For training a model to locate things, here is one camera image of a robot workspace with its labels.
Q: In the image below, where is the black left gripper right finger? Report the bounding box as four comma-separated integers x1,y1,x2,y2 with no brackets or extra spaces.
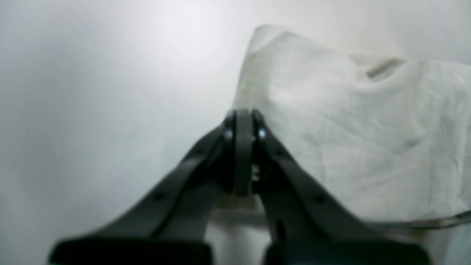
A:
244,110,431,265

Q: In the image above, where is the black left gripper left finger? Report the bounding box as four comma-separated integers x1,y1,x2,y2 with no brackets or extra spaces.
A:
49,110,245,265

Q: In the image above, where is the beige t-shirt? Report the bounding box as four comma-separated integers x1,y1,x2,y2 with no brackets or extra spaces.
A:
233,25,471,223

